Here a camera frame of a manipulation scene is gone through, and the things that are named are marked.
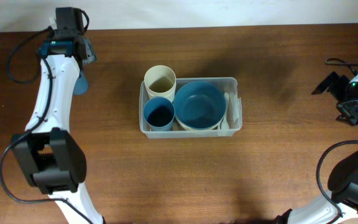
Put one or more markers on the clear plastic container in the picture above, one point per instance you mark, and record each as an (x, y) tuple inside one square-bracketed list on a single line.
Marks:
[(234, 112)]

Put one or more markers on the cream cup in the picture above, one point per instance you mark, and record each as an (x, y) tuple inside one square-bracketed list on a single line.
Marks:
[(160, 81)]

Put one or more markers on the blue bowl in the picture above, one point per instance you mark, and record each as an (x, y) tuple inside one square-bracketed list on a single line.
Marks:
[(198, 96)]

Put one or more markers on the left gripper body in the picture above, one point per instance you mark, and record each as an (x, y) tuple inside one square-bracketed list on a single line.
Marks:
[(90, 51)]

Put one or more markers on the cream bowl front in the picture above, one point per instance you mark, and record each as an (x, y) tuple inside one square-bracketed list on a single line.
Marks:
[(203, 120)]

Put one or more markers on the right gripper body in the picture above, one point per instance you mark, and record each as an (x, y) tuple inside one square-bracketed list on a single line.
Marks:
[(343, 91)]

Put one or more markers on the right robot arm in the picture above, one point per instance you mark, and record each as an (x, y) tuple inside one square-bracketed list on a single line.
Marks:
[(337, 202)]

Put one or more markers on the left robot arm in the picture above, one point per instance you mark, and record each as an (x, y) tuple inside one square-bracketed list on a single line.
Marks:
[(48, 156)]

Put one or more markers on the cream bowl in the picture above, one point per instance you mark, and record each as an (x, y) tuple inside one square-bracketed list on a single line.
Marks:
[(187, 128), (203, 120)]

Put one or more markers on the white plastic fork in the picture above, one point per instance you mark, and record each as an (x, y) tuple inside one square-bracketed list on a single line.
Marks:
[(219, 127)]

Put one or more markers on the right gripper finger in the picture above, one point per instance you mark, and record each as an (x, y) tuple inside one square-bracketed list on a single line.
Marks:
[(326, 83), (348, 112)]

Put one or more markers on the white plastic spoon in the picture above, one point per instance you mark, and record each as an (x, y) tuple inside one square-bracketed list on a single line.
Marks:
[(224, 123)]

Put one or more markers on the blue cup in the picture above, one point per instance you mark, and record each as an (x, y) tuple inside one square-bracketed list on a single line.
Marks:
[(81, 85), (159, 113)]

